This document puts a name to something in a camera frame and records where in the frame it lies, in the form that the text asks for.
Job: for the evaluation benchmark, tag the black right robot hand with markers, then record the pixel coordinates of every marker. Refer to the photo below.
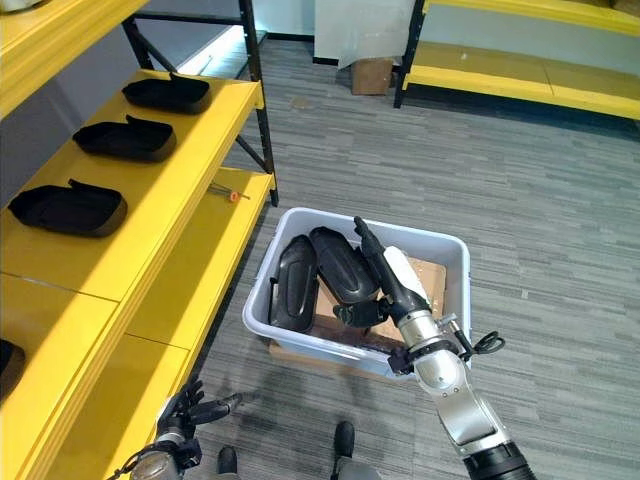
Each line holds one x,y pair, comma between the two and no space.
402,272

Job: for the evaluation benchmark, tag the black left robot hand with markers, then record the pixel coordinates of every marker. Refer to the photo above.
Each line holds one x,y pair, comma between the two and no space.
177,412

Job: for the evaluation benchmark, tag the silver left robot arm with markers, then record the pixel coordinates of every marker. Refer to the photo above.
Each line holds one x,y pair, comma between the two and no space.
155,462

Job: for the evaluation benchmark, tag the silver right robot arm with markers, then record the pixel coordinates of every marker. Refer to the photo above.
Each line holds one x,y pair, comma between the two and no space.
457,395

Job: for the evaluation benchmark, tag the grey plastic box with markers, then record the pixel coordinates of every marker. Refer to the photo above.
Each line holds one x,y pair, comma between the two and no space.
450,255

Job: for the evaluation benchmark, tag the brown cardboard box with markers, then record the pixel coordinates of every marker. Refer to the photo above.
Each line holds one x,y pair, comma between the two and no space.
370,75

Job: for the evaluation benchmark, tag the yellow shelf unit black posts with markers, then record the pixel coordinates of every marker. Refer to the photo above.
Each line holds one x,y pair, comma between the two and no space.
500,75
165,210

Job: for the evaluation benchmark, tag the brown cardboard sheet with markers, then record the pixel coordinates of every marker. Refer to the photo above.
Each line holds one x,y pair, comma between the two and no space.
430,280

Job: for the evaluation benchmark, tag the black sole-shaped part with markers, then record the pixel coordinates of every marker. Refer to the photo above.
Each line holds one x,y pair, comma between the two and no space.
340,265
167,94
125,140
9,362
294,285
65,210

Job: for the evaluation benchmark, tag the dark left robot foot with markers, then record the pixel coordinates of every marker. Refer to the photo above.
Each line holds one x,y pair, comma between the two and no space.
228,459

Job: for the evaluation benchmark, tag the dark robot foot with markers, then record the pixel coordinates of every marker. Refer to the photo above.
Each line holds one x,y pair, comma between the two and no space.
228,459
344,437

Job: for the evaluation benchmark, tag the dark right robot foot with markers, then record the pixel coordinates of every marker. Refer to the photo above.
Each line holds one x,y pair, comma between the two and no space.
344,437

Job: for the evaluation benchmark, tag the small orange-tipped screw tool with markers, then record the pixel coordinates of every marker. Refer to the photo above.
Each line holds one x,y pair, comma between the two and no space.
231,195

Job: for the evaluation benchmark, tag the silver robot leg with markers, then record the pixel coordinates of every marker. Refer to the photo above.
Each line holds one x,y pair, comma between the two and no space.
357,470

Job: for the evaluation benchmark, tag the white plastic sheet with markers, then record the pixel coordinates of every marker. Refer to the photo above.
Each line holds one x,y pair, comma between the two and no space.
360,30

